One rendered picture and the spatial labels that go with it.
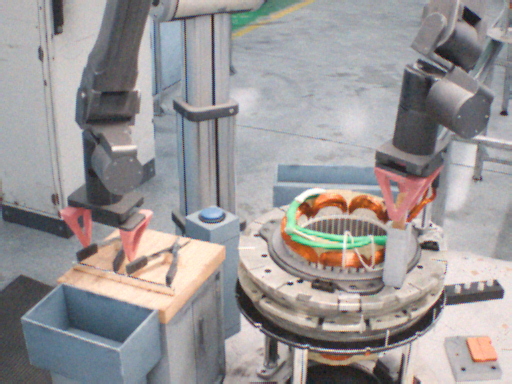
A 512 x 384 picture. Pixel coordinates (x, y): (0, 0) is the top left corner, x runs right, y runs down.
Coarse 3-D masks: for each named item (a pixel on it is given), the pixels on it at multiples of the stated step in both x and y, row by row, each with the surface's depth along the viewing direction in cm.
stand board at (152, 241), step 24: (144, 240) 121; (168, 240) 122; (192, 240) 122; (96, 264) 114; (168, 264) 115; (192, 264) 115; (216, 264) 118; (96, 288) 108; (120, 288) 108; (192, 288) 111; (168, 312) 105
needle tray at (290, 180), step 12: (276, 168) 147; (288, 168) 149; (300, 168) 149; (312, 168) 149; (324, 168) 149; (336, 168) 149; (348, 168) 148; (360, 168) 148; (372, 168) 148; (276, 180) 148; (288, 180) 151; (300, 180) 150; (312, 180) 150; (324, 180) 150; (336, 180) 150; (348, 180) 150; (360, 180) 149; (372, 180) 149; (276, 192) 140; (288, 192) 140; (300, 192) 140; (360, 192) 139; (372, 192) 139; (396, 192) 139; (276, 204) 142; (288, 204) 141
